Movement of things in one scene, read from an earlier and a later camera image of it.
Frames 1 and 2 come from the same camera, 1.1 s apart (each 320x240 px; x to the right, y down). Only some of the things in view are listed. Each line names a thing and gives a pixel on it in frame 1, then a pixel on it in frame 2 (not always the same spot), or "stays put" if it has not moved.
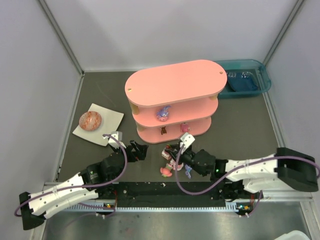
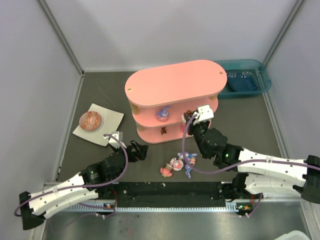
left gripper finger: [135, 153] stays put
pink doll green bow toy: [166, 171] stays put
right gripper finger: [173, 154] → [191, 129]
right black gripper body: [177, 153] → [191, 119]
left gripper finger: [142, 152] stays put
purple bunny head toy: [162, 115] stays put
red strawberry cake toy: [166, 154] → [186, 116]
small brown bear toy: [163, 131] stays put
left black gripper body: [131, 154] stays put
